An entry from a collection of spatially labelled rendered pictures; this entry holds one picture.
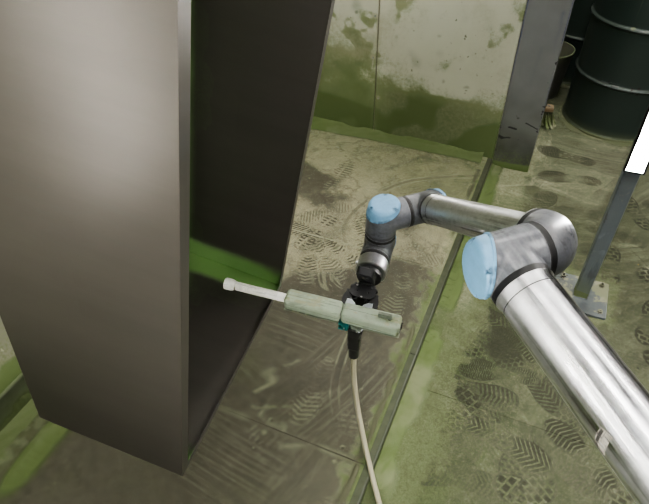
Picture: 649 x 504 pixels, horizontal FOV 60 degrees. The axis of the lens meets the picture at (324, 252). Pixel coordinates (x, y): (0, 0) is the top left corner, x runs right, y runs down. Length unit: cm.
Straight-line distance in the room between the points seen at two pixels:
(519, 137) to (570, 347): 207
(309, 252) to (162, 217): 169
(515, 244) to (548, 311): 14
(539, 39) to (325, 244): 128
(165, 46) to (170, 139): 10
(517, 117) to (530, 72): 23
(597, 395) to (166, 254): 66
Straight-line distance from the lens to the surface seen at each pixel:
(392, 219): 156
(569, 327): 99
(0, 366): 203
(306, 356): 200
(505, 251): 106
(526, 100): 287
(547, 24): 274
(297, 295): 147
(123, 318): 92
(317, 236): 244
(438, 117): 299
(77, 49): 64
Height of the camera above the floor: 163
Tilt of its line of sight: 42 degrees down
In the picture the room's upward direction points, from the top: 1 degrees counter-clockwise
